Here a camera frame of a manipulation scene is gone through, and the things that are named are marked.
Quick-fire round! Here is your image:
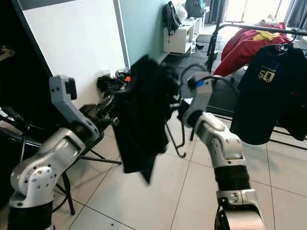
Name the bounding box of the navy blue garment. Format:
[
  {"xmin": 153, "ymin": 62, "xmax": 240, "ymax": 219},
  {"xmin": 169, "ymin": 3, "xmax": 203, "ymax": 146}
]
[{"xmin": 115, "ymin": 54, "xmax": 180, "ymax": 186}]

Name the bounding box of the white shelf unit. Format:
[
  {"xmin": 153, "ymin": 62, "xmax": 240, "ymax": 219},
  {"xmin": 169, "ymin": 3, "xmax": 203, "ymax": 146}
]
[{"xmin": 163, "ymin": 18, "xmax": 202, "ymax": 54}]

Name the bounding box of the navy printed t-shirt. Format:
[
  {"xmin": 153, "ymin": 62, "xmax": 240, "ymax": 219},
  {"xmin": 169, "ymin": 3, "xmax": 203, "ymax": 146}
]
[{"xmin": 229, "ymin": 46, "xmax": 307, "ymax": 146}]

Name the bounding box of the red blanket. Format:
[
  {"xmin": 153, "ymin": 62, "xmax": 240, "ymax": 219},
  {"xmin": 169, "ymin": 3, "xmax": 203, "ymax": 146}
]
[{"xmin": 213, "ymin": 23, "xmax": 293, "ymax": 77}]

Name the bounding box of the black hanging bag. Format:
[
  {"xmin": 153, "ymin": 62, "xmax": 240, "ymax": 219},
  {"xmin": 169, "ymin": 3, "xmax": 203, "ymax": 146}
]
[{"xmin": 164, "ymin": 1, "xmax": 183, "ymax": 34}]

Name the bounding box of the white pillow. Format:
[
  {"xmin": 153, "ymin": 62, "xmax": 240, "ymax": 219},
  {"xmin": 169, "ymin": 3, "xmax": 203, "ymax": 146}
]
[{"xmin": 177, "ymin": 4, "xmax": 188, "ymax": 21}]

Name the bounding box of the black clothes rack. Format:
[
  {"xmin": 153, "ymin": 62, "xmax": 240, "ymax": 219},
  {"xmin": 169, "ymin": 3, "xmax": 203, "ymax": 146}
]
[{"xmin": 204, "ymin": 22, "xmax": 307, "ymax": 144}]

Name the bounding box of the grey curtain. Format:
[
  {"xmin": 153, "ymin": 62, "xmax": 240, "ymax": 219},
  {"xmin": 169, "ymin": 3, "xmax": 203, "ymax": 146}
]
[
  {"xmin": 284, "ymin": 0, "xmax": 307, "ymax": 27},
  {"xmin": 209, "ymin": 0, "xmax": 233, "ymax": 24}
]

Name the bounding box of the yellow cloth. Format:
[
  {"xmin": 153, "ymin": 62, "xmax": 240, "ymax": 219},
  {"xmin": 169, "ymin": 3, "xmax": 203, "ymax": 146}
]
[{"xmin": 254, "ymin": 30, "xmax": 282, "ymax": 42}]

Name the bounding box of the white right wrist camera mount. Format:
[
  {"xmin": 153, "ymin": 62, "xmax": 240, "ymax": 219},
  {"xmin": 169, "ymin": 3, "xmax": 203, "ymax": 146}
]
[{"xmin": 187, "ymin": 77, "xmax": 214, "ymax": 115}]

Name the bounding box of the black cable with blue tag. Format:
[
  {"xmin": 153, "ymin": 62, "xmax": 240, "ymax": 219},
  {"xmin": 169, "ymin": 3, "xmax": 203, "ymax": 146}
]
[{"xmin": 180, "ymin": 62, "xmax": 240, "ymax": 96}]

